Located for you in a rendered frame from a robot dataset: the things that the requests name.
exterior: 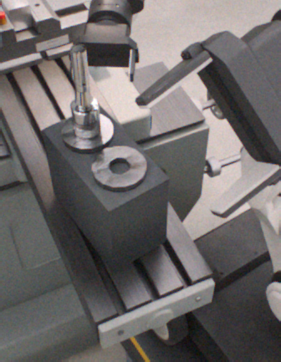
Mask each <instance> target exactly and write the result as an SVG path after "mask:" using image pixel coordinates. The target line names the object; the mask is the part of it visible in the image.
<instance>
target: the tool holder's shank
mask: <svg viewBox="0 0 281 362"><path fill-rule="evenodd" d="M70 56H71V63H72V69H73V76H74V102H75V103H76V104H77V105H78V106H79V107H80V108H81V109H87V108H89V107H90V106H91V104H93V102H94V96H93V94H92V91H91V88H90V84H89V67H88V59H87V51H86V47H85V46H84V45H83V44H81V43H77V44H74V45H72V46H71V47H70Z"/></svg>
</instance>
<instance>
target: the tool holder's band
mask: <svg viewBox="0 0 281 362"><path fill-rule="evenodd" d="M70 108H71V113H72V115H74V116H76V117H78V118H82V119H85V118H89V117H92V116H96V114H97V113H98V111H99V103H98V101H97V100H96V99H95V98H94V102H93V104H91V106H90V107H89V108H87V109H81V108H80V107H79V106H78V105H77V104H76V103H75V102H74V100H72V101H71V104H70Z"/></svg>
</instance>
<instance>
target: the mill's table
mask: <svg viewBox="0 0 281 362"><path fill-rule="evenodd" d="M0 4H1V0H0ZM1 6H2V4H1ZM69 62H70V61H69V56H68V55H66V56H63V57H60V58H57V59H53V60H50V61H49V60H48V59H47V58H43V62H42V63H40V64H35V65H32V66H30V67H27V68H25V69H20V70H18V71H15V72H12V73H9V74H2V75H0V117H1V119H2V122H3V124H4V126H5V128H6V130H7V134H8V138H9V139H10V141H11V143H12V145H13V148H14V150H15V151H16V153H17V156H18V159H19V161H20V163H21V167H22V168H23V171H24V174H25V176H26V177H27V179H28V182H29V185H30V186H31V187H32V190H33V193H34V197H35V199H36V200H37V203H38V205H39V208H40V210H41V212H42V213H43V216H44V219H45V221H46V222H47V226H48V228H49V231H50V233H51V235H52V237H53V239H54V242H55V244H56V246H57V249H58V250H59V255H60V257H61V258H62V261H63V262H64V266H65V267H66V269H67V272H68V274H69V276H70V277H69V278H70V280H71V282H72V284H73V286H74V289H75V291H76V293H77V295H78V297H79V300H80V302H81V305H82V308H83V310H84V313H85V314H86V316H87V319H88V320H89V324H90V326H91V328H92V329H93V333H94V335H95V338H96V340H97V342H100V343H101V346H102V348H103V349H105V348H107V347H110V346H111V345H113V344H117V343H119V342H122V341H125V340H127V339H130V338H131V337H133V336H136V335H138V334H141V333H143V332H144V331H147V330H148V329H155V328H160V327H161V326H163V325H165V324H167V323H168V322H169V321H170V320H171V319H174V318H175V317H178V316H180V315H182V314H186V313H188V312H191V311H192V310H194V309H196V308H199V307H201V306H203V305H205V304H207V303H210V302H211V301H212V295H213V291H214V287H215V283H214V282H213V280H212V275H213V272H212V270H211V269H210V268H209V266H208V265H207V263H206V261H205V260H204V257H203V256H202V254H201V253H200V251H199V249H198V248H197V247H196V245H195V243H194V242H193V241H192V239H191V236H190V235H189V233H188V232H187V230H186V228H185V227H184V226H183V224H182V223H181V221H180V220H179V218H178V215H177V214H176V212H175V211H174V210H173V208H172V207H171V204H170V203H169V202H168V207H167V222H166V235H167V236H166V242H164V243H163V244H161V245H160V246H159V247H156V248H154V249H152V250H150V251H149V252H147V253H146V254H144V255H143V256H142V257H139V258H138V259H135V260H134V261H132V262H131V263H129V264H127V265H126V266H124V267H123V268H121V269H120V270H118V271H117V272H115V273H112V272H111V270H110V269H109V267H108V266H107V263H106V262H105V260H104V259H102V257H101V256H100V255H99V254H98V253H97V251H96V250H95V247H93V246H92V244H91V243H90V242H89V240H88V239H87V237H86V236H85V235H84V234H83V232H82V231H81V230H80V228H79V227H78V225H77V224H76V223H75V222H74V221H73V219H72V217H71V216H70V215H69V214H68V212H67V211H65V209H64V208H63V206H62V205H61V204H60V201H59V199H57V198H56V196H55V195H54V189H53V186H52V181H51V176H50V173H49V165H48V157H47V152H46V149H45V144H44V140H43V132H42V129H44V128H46V127H49V126H51V125H54V124H56V123H58V122H60V121H61V120H64V119H66V118H68V117H70V116H71V108H70V104H71V101H72V100H73V99H74V80H73V79H70V77H69ZM89 84H90V88H91V91H92V94H93V96H94V98H95V99H96V100H97V101H98V103H99V104H100V105H101V106H102V107H103V108H104V109H105V110H106V111H107V112H108V115H109V116H111V117H112V118H113V119H114V120H115V121H116V122H117V123H118V124H119V125H120V122H119V120H118V119H117V117H116V116H115V114H114V112H113V111H112V109H111V108H110V106H109V105H108V103H107V101H106V99H105V97H104V96H103V95H102V93H101V92H100V90H99V89H98V87H97V86H96V84H95V81H94V80H93V79H92V77H91V76H90V74H89ZM120 128H121V129H123V128H122V126H121V125H120ZM123 130H124V129H123Z"/></svg>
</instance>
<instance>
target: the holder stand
mask: <svg viewBox="0 0 281 362"><path fill-rule="evenodd" d="M99 111H100V133H99V134H98V135H97V136H96V138H94V139H92V140H81V139H79V138H77V137H76V136H75V135H74V132H73V126H72V115H71V116H70V117H68V118H66V119H64V120H61V121H60V122H58V123H56V124H54V125H51V126H49V127H46V128H44V129H42V132H43V140H44V144H45V149H46V152H47V157H48V165H49V173H50V176H51V181H52V186H53V189H54V195H55V196H56V198H57V199H59V201H60V204H61V205H62V206H63V208H64V209H65V211H67V212H68V214H69V215H70V216H71V217H72V219H73V221H74V222H75V223H76V224H77V225H78V227H79V228H80V230H81V231H82V232H83V234H84V235H85V236H86V237H87V239H88V240H89V242H90V243H91V244H92V246H93V247H95V250H96V251H97V253H98V254H99V255H100V256H101V257H102V259H104V260H105V262H106V263H107V266H108V267H109V269H110V270H111V272H112V273H115V272H117V271H118V270H120V269H121V268H123V267H124V266H126V265H127V264H129V263H131V262H132V261H134V260H135V259H138V258H139V257H142V256H143V255H144V254H146V253H147V252H149V251H150V250H152V249H154V248H156V247H159V246H160V245H161V244H163V243H164V242H166V236H167V235H166V222H167V207H168V192H169V177H168V176H167V175H166V174H165V173H164V172H163V171H162V170H161V169H160V168H159V166H158V165H157V164H155V162H154V161H153V160H152V159H151V158H150V157H149V156H148V155H147V154H146V153H145V152H144V151H143V150H142V149H141V148H140V147H139V146H138V145H137V144H136V143H135V142H134V141H133V140H132V139H131V137H130V136H129V135H128V134H127V133H126V132H125V131H124V130H123V129H121V128H120V125H119V124H118V123H117V122H116V121H115V120H114V119H113V118H112V117H111V116H109V115H108V112H107V111H106V110H105V109H104V108H103V107H102V106H101V105H100V104H99Z"/></svg>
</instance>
